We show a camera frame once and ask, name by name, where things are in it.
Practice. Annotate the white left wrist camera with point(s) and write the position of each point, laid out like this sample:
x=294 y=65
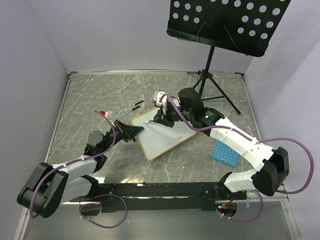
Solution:
x=108 y=113

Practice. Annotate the wire whiteboard easel stand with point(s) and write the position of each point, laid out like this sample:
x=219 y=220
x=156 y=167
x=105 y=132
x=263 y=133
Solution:
x=135 y=106

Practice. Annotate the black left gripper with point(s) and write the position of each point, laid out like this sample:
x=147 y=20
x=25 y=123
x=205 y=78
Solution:
x=131 y=131

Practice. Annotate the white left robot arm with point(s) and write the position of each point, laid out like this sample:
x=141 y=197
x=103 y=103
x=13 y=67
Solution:
x=51 y=185

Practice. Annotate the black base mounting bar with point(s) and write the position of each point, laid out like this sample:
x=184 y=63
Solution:
x=161 y=196

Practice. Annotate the blue studded building plate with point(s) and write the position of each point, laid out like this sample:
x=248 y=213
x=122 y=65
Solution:
x=224 y=154

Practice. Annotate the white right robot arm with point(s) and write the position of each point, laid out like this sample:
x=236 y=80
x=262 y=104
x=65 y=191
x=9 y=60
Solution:
x=269 y=166

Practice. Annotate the black music stand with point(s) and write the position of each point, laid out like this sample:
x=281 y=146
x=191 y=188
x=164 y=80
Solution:
x=241 y=26

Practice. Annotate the yellow framed whiteboard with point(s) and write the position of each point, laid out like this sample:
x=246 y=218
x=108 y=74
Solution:
x=156 y=139

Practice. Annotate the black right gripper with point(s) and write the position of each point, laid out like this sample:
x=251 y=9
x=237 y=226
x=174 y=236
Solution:
x=164 y=121

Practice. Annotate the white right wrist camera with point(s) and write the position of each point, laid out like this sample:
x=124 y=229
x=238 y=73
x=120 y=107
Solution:
x=161 y=100

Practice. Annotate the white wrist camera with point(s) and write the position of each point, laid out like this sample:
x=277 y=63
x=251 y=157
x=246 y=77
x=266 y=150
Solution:
x=161 y=100
x=108 y=113

